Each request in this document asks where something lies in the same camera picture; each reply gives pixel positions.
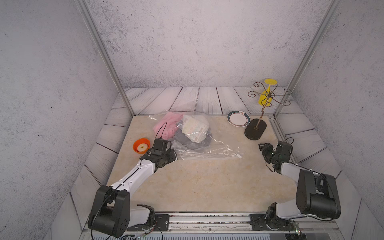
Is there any pink fluffy towel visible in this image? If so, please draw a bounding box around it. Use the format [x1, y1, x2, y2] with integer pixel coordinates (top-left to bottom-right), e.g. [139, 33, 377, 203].
[153, 112, 183, 140]

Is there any clear plastic vacuum bag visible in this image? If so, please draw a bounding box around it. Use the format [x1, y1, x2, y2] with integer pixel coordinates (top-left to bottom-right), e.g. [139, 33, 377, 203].
[146, 112, 244, 160]

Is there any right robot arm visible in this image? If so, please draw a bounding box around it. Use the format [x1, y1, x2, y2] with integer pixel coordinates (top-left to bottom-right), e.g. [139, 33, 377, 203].
[259, 141, 342, 230]

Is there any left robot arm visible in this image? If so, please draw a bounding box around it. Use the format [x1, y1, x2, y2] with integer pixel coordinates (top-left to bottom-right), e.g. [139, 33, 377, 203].
[88, 138, 178, 238]

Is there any orange bowl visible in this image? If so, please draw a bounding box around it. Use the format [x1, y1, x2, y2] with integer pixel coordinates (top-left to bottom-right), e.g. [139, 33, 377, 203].
[133, 138, 151, 154]

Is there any metal cup stand dark base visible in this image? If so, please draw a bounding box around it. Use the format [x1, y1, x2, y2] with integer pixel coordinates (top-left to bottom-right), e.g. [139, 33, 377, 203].
[245, 82, 292, 141]

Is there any white plate green red rim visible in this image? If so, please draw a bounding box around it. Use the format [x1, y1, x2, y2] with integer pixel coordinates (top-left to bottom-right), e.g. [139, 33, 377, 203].
[227, 111, 251, 128]

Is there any yellow plastic goblet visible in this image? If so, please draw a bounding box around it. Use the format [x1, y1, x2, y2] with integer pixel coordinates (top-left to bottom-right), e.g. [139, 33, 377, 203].
[259, 79, 278, 107]

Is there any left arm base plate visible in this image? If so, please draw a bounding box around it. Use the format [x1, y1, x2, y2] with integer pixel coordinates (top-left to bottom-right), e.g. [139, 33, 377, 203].
[127, 214, 170, 232]

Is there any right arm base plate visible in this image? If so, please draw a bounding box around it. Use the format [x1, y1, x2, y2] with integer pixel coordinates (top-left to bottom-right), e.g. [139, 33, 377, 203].
[249, 213, 295, 231]

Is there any aluminium mounting rail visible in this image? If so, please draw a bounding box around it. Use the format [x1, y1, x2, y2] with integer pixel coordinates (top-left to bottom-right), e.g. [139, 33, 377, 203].
[79, 210, 346, 240]

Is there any right aluminium frame post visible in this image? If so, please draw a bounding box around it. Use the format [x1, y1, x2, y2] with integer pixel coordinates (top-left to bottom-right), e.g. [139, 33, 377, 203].
[282, 0, 342, 101]

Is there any aluminium frame post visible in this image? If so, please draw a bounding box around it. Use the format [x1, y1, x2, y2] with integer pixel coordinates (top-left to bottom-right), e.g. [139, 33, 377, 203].
[75, 0, 135, 117]
[282, 0, 342, 101]

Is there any left aluminium frame post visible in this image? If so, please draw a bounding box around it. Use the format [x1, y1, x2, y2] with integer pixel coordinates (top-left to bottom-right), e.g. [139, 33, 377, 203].
[75, 0, 135, 117]

